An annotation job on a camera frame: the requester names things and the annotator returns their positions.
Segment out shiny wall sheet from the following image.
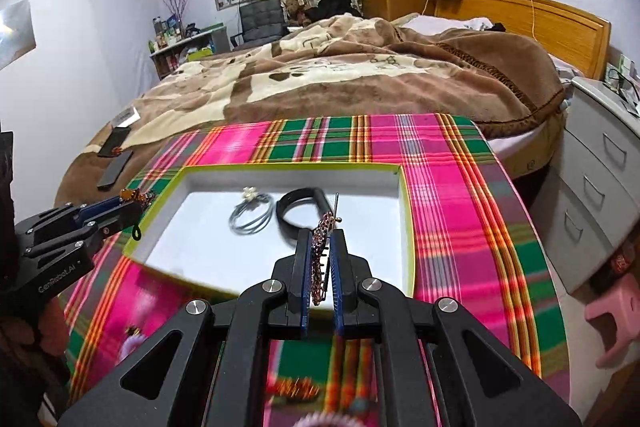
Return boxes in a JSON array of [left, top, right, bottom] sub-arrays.
[[0, 0, 37, 70]]

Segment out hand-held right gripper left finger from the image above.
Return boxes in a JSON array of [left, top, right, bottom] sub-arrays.
[[57, 229, 315, 427]]

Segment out wooden bed headboard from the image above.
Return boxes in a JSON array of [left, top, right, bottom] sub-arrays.
[[435, 0, 612, 80]]

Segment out small orange hair clip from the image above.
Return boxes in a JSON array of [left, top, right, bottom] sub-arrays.
[[272, 377, 321, 403]]

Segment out white pillow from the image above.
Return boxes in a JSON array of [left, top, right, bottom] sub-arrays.
[[400, 12, 493, 34]]

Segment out beaded sparkly hair clip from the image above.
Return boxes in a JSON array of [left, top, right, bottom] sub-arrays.
[[309, 193, 345, 307]]

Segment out group of bottles on desk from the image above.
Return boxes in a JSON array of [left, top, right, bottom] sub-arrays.
[[150, 14, 201, 52]]

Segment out white shelf desk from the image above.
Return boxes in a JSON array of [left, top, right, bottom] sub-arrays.
[[149, 24, 233, 80]]

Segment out yellow-green tray with white inside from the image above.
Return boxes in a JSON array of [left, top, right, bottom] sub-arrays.
[[122, 162, 417, 300]]

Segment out grey hair ties with flower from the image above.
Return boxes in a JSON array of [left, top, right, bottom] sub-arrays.
[[229, 187, 275, 236]]

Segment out pink plastic stool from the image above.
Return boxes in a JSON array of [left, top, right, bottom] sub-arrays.
[[585, 279, 640, 368]]

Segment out long black phone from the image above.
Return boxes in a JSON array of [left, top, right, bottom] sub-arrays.
[[96, 150, 135, 191]]

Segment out black clothing pile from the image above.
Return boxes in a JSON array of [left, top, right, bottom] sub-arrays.
[[305, 0, 363, 22]]

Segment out black chair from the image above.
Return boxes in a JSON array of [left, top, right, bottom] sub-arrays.
[[230, 0, 291, 50]]

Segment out white card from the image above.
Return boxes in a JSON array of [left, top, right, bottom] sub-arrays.
[[110, 107, 141, 128]]

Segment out red patterned bag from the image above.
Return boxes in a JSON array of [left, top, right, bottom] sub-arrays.
[[607, 247, 640, 288]]

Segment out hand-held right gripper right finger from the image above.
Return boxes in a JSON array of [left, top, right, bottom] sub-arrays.
[[330, 228, 583, 427]]

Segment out brown teddy bear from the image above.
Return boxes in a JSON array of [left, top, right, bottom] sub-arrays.
[[281, 0, 308, 28]]

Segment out lilac spiral hair tie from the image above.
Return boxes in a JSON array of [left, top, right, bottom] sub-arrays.
[[122, 324, 146, 348]]

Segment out black glasses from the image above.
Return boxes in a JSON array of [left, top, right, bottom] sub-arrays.
[[605, 67, 640, 104]]

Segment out brown and cream fleece blanket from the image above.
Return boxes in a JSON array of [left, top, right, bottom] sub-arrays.
[[52, 14, 566, 208]]

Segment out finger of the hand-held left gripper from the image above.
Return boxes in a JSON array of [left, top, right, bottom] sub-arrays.
[[16, 198, 132, 239], [24, 204, 147, 261]]

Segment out black wrist band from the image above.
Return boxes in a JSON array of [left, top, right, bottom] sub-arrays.
[[276, 188, 328, 249]]

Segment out pink spiral hair tie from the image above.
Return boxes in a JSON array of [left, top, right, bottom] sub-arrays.
[[296, 412, 370, 427]]

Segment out white nightstand with drawers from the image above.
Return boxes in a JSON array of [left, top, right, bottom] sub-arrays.
[[542, 77, 640, 295]]

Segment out pink green plaid cloth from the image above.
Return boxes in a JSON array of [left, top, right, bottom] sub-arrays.
[[57, 113, 571, 427]]

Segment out black phone with orange charm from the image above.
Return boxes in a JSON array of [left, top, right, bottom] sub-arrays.
[[97, 127, 130, 158]]

